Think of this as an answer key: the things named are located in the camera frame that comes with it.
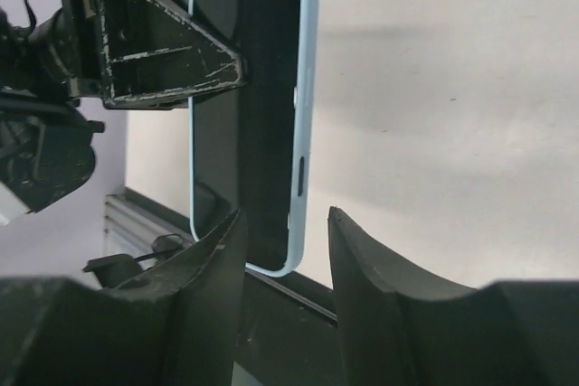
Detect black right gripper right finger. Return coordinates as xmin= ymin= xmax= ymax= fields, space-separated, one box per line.
xmin=327 ymin=207 xmax=578 ymax=385

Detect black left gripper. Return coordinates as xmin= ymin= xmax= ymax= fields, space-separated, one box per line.
xmin=56 ymin=0 xmax=245 ymax=109

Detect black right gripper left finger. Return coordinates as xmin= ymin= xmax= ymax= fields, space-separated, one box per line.
xmin=1 ymin=211 xmax=248 ymax=385

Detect light blue phone case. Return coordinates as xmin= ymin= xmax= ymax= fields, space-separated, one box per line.
xmin=188 ymin=0 xmax=318 ymax=278

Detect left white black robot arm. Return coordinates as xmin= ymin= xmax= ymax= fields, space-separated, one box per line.
xmin=1 ymin=0 xmax=245 ymax=222

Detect aluminium extrusion rail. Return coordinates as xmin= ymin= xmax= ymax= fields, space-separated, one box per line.
xmin=103 ymin=192 xmax=193 ymax=257

